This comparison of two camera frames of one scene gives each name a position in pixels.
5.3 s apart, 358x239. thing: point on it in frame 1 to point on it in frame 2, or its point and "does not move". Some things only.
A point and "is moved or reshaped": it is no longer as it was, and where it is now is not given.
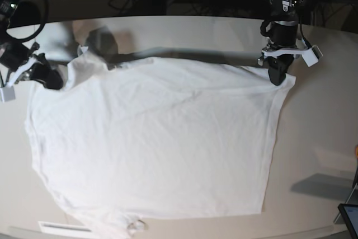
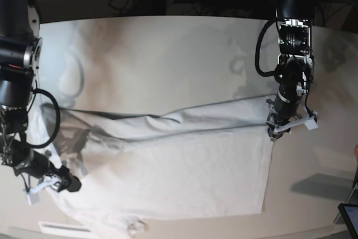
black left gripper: (13, 55) to (39, 166)
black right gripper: (283, 34) to (282, 109)
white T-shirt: (156, 137) is moved or reshaped
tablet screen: (350, 213) does not move
